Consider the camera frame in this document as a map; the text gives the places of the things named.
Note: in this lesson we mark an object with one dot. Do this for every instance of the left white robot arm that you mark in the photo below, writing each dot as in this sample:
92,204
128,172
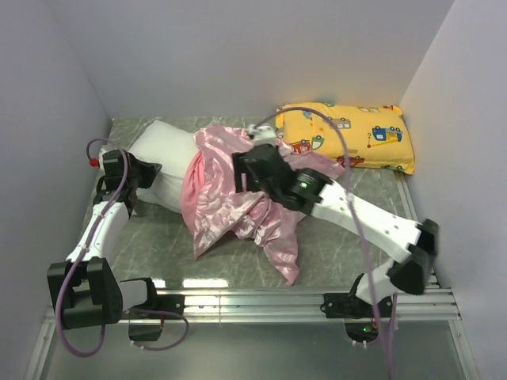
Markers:
83,289

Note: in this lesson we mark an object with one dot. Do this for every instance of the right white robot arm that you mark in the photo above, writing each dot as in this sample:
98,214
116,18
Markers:
412,246

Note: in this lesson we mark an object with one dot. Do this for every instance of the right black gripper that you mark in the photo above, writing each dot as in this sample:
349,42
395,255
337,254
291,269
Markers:
240,168

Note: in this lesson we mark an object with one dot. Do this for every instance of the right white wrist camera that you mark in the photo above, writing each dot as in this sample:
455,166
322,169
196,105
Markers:
261,135

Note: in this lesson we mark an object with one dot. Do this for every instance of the pink pillowcase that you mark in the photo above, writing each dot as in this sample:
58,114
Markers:
211,207

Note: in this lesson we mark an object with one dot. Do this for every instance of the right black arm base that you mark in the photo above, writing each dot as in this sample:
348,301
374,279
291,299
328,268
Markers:
363,329

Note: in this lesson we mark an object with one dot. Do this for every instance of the white pillow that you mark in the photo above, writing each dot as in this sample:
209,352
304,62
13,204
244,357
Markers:
173,149

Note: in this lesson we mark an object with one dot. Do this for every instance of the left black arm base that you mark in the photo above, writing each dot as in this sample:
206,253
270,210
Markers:
146,323

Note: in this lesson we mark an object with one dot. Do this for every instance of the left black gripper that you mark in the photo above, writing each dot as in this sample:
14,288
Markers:
150,169

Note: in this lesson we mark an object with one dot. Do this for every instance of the yellow cartoon print pillow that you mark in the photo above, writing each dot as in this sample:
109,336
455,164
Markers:
376,137

